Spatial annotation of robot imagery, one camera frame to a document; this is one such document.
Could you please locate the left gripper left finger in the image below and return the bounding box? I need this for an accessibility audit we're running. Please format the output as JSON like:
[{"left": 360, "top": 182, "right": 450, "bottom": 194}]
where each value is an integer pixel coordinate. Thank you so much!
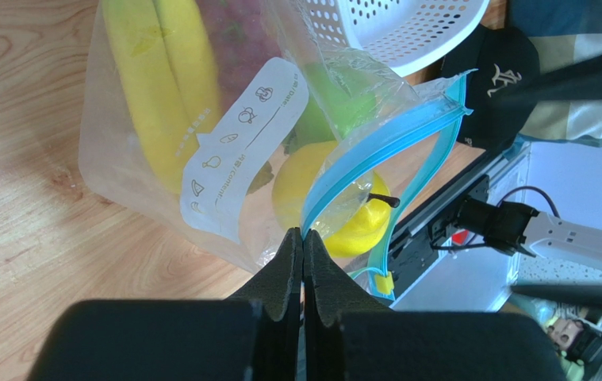
[{"left": 29, "top": 228, "right": 303, "bottom": 380}]

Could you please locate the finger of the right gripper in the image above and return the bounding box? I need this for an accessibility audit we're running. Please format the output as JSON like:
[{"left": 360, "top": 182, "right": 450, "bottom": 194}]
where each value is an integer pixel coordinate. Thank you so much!
[{"left": 496, "top": 37, "right": 602, "bottom": 109}]

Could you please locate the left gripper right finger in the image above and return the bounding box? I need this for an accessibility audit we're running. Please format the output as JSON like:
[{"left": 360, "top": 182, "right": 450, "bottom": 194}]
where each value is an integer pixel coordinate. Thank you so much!
[{"left": 303, "top": 231, "right": 565, "bottom": 380}]

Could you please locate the yellow pear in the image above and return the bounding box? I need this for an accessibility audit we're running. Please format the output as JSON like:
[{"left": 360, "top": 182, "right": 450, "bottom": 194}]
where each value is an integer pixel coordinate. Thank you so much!
[{"left": 272, "top": 141, "right": 400, "bottom": 258}]

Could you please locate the clear zip top bag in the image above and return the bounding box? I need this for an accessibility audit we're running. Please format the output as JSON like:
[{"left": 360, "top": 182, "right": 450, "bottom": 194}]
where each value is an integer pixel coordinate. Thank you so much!
[{"left": 79, "top": 1, "right": 470, "bottom": 298}]

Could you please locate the green lime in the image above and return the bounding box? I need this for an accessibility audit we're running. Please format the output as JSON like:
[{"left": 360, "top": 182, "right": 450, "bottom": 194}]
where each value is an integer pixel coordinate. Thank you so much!
[{"left": 285, "top": 63, "right": 378, "bottom": 155}]

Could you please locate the yellow banana bunch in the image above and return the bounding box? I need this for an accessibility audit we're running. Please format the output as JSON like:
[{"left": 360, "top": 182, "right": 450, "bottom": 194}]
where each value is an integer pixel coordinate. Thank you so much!
[{"left": 101, "top": 1, "right": 223, "bottom": 194}]

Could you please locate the red grape bunch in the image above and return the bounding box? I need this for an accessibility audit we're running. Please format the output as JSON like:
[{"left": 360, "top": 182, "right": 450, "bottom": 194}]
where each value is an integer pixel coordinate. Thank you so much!
[{"left": 197, "top": 0, "right": 283, "bottom": 111}]

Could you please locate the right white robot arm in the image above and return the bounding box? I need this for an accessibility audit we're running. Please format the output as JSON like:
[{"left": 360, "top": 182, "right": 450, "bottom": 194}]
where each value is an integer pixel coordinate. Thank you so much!
[{"left": 454, "top": 55, "right": 602, "bottom": 271}]

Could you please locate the striped blue yellow pillow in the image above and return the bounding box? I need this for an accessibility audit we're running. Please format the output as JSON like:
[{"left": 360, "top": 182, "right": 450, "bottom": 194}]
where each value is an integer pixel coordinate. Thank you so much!
[{"left": 508, "top": 1, "right": 602, "bottom": 148}]

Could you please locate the black baseball cap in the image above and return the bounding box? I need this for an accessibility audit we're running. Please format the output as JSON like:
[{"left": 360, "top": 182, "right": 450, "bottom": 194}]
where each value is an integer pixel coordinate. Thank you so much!
[{"left": 441, "top": 25, "right": 540, "bottom": 152}]

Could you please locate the white plastic basket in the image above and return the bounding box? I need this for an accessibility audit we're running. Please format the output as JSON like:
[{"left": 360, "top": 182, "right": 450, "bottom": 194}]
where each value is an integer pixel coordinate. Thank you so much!
[{"left": 301, "top": 0, "right": 489, "bottom": 77}]

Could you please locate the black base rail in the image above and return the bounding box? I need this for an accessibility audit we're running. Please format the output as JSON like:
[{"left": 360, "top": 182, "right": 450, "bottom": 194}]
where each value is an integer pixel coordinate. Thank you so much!
[{"left": 385, "top": 148, "right": 529, "bottom": 311}]

